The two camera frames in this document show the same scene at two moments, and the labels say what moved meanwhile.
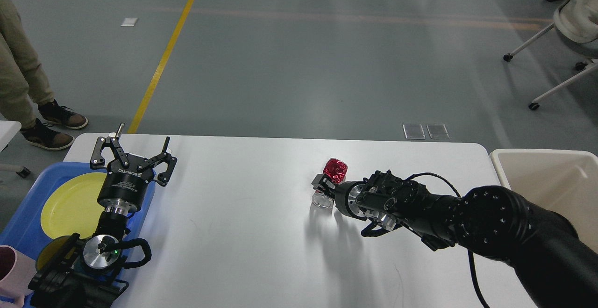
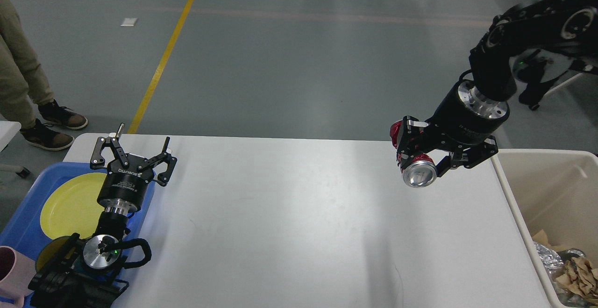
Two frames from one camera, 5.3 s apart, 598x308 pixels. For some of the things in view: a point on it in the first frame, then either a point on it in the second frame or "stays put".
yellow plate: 74,208 stays put
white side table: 8,129 stays put
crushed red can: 335,170 → 420,171
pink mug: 17,270 stays put
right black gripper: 345,193 → 462,126
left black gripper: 125,186 stays put
